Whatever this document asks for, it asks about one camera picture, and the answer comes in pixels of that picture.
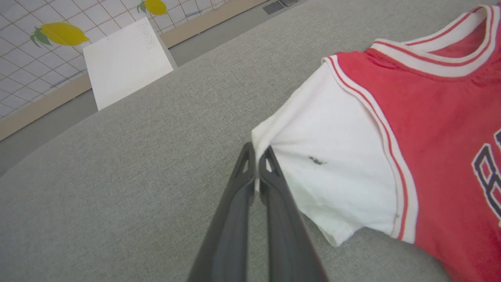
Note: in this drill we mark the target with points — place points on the grey fabric sofa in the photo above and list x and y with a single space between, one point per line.
137 188

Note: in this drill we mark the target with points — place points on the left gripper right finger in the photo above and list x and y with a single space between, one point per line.
287 235

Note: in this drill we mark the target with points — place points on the dark floor plate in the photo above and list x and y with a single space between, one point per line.
273 7
289 2

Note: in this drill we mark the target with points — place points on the white box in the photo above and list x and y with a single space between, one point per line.
125 62

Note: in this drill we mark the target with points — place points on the yellow lemon sticker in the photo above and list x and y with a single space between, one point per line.
62 34
155 6

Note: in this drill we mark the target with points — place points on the red and white jersey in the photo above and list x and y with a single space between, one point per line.
438 137

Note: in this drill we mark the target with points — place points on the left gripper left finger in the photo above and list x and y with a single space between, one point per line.
229 227

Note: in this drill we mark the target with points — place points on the white tiled partition panel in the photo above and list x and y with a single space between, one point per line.
23 74

